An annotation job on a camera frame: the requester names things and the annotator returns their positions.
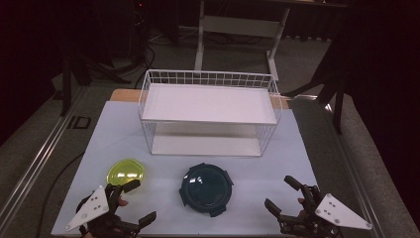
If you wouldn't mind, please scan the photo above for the round container with dark-blue lid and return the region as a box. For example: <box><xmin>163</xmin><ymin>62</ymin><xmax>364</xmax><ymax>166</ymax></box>
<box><xmin>178</xmin><ymin>162</ymin><xmax>235</xmax><ymax>218</ymax></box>

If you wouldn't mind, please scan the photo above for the black floor cable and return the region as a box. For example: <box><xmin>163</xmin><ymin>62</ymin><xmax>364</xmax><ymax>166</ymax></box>
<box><xmin>34</xmin><ymin>150</ymin><xmax>87</xmax><ymax>238</ymax></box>

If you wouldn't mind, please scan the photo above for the black metal stand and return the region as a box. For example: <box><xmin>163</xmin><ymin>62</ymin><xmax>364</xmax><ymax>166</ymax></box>
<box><xmin>282</xmin><ymin>33</ymin><xmax>352</xmax><ymax>135</ymax></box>
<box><xmin>59</xmin><ymin>49</ymin><xmax>87</xmax><ymax>117</ymax></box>

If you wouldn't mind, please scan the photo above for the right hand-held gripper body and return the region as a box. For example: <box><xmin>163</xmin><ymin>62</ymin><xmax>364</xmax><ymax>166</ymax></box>
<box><xmin>279</xmin><ymin>193</ymin><xmax>373</xmax><ymax>238</ymax></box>

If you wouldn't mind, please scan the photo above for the black equipment stand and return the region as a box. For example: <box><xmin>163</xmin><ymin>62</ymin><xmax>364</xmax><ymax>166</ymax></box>
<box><xmin>130</xmin><ymin>0</ymin><xmax>151</xmax><ymax>62</ymax></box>

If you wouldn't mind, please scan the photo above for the pale table mat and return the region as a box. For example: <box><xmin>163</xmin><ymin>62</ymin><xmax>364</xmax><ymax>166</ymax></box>
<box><xmin>51</xmin><ymin>100</ymin><xmax>335</xmax><ymax>237</ymax></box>

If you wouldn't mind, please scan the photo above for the aluminium floor rail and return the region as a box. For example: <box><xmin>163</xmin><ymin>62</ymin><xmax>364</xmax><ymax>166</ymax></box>
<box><xmin>290</xmin><ymin>93</ymin><xmax>385</xmax><ymax>238</ymax></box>
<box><xmin>0</xmin><ymin>84</ymin><xmax>87</xmax><ymax>230</ymax></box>

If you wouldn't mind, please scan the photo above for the white metal desk frame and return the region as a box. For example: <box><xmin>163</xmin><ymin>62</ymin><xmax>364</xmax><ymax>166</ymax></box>
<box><xmin>193</xmin><ymin>0</ymin><xmax>351</xmax><ymax>81</ymax></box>

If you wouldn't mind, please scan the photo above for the yellow-green plastic plate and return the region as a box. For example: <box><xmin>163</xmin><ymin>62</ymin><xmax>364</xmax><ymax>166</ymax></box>
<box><xmin>106</xmin><ymin>158</ymin><xmax>147</xmax><ymax>187</ymax></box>

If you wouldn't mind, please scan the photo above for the person's right hand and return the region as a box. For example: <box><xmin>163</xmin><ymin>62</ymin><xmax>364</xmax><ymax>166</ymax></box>
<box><xmin>296</xmin><ymin>196</ymin><xmax>310</xmax><ymax>221</ymax></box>

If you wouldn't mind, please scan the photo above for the white wire shelf rack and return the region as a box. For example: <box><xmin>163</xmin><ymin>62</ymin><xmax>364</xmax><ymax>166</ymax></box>
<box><xmin>138</xmin><ymin>68</ymin><xmax>283</xmax><ymax>158</ymax></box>

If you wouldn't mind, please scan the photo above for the bundle of black cables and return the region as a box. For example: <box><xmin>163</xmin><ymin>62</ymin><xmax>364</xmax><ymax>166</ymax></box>
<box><xmin>73</xmin><ymin>43</ymin><xmax>157</xmax><ymax>89</ymax></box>

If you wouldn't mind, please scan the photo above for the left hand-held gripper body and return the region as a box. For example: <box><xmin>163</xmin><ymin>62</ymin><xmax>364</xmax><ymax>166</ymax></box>
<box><xmin>64</xmin><ymin>184</ymin><xmax>142</xmax><ymax>238</ymax></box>

